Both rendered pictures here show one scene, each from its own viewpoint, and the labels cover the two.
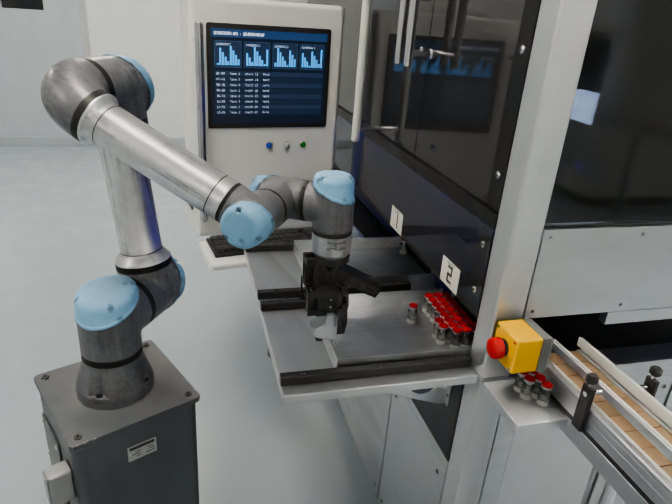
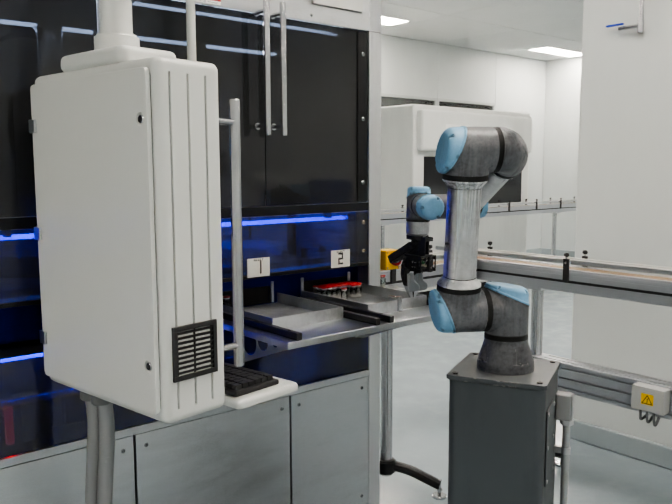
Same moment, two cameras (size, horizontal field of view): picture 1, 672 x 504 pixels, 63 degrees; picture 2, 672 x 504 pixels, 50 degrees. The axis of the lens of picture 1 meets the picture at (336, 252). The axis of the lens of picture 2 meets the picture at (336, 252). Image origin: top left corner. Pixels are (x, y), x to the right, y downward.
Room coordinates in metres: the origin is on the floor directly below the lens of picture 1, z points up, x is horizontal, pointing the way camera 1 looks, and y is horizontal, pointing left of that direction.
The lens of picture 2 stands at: (2.11, 1.99, 1.33)
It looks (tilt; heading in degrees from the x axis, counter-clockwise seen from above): 7 degrees down; 246
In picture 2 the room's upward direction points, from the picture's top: straight up
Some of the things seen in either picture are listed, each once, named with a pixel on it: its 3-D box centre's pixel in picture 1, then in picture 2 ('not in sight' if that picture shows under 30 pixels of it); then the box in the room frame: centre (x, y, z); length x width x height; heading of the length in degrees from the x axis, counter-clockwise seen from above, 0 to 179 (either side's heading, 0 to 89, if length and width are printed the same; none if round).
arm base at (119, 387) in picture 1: (113, 366); (505, 349); (0.93, 0.44, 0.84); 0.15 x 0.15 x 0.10
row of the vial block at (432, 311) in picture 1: (441, 319); (341, 291); (1.10, -0.25, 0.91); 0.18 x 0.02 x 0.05; 16
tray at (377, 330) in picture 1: (395, 326); (362, 297); (1.07, -0.15, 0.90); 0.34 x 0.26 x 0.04; 106
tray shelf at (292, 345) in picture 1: (353, 301); (332, 314); (1.23, -0.05, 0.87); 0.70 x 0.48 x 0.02; 16
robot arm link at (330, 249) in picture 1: (332, 243); (418, 228); (0.95, 0.01, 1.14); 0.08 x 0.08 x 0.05
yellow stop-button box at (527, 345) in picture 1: (520, 345); (386, 259); (0.88, -0.35, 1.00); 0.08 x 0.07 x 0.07; 106
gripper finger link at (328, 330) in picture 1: (327, 332); (420, 285); (0.94, 0.00, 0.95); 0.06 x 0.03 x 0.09; 106
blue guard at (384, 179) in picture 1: (350, 151); (103, 258); (1.91, -0.02, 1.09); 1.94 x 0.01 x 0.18; 16
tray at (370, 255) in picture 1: (361, 261); (275, 309); (1.41, -0.07, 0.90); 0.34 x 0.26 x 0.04; 106
